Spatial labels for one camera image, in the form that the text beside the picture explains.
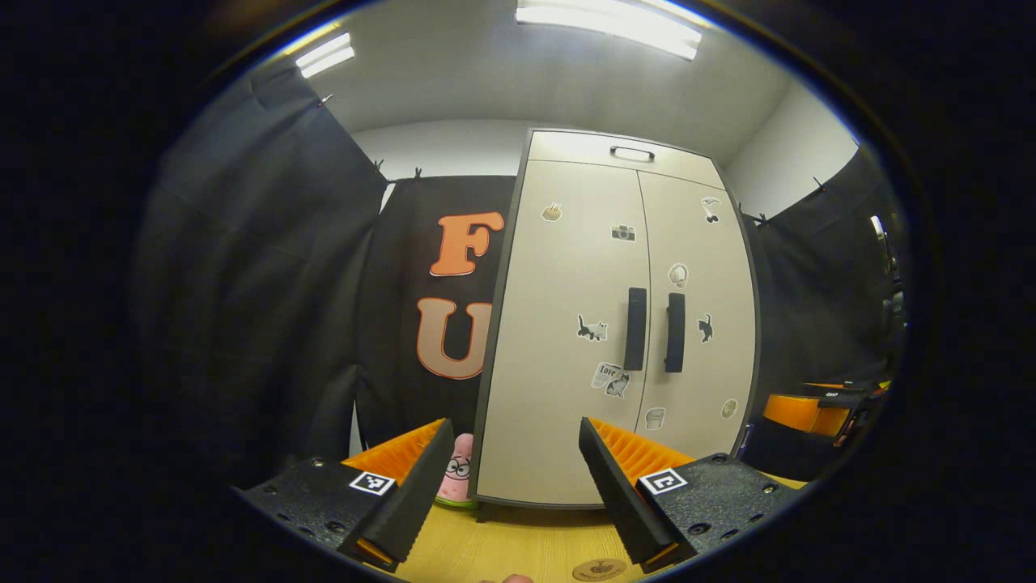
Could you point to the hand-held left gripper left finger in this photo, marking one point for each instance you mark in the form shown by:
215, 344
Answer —
417, 498

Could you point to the cabinet door with camera sticker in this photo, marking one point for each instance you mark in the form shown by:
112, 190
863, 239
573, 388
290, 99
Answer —
558, 405

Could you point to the round wooden coaster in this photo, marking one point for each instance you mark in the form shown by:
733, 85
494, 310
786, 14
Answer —
599, 570

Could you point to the dark blue book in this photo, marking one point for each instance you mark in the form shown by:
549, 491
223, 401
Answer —
745, 441

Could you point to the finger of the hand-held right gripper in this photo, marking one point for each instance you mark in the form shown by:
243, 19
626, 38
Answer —
797, 413
850, 385

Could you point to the ceiling light panel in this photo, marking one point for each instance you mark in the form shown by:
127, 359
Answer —
326, 55
607, 20

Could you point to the cabinet door with headphones sticker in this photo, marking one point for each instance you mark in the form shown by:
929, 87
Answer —
712, 364

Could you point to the black backdrop cloth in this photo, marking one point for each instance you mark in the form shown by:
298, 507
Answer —
809, 308
243, 283
396, 259

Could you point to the pink star plush toy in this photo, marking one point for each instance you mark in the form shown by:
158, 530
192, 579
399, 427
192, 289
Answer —
460, 470

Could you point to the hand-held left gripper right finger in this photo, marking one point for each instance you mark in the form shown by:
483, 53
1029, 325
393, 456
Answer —
615, 494

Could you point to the white cabinet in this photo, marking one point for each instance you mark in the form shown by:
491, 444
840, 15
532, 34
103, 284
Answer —
534, 504

